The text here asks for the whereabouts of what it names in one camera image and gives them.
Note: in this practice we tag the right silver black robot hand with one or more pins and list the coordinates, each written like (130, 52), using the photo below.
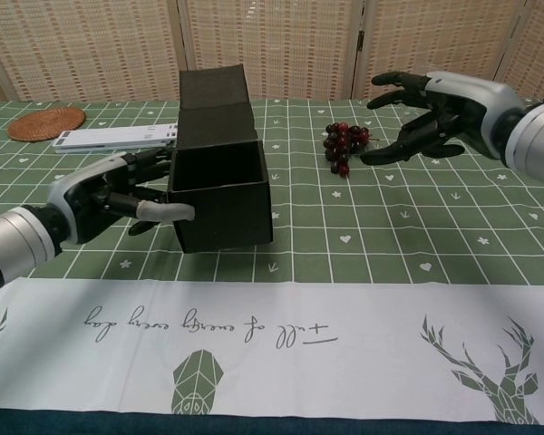
(476, 99)

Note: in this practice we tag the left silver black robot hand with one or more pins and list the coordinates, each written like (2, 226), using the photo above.
(86, 181)

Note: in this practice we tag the black cardboard folding box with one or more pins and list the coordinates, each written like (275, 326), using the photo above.
(222, 213)

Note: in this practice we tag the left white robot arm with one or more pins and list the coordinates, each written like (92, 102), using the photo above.
(13, 244)

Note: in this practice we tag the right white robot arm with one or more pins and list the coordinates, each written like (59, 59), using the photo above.
(539, 140)

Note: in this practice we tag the white folded laptop stand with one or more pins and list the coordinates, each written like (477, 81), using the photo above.
(118, 138)

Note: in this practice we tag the round woven rattan coaster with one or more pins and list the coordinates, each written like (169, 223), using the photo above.
(45, 124)

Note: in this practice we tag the dark red grape bunch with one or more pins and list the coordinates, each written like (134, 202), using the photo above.
(340, 142)

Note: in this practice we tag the green checked white tablecloth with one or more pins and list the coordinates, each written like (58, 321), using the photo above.
(390, 235)

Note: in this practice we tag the woven bamboo folding screen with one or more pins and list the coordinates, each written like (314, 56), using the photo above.
(299, 45)

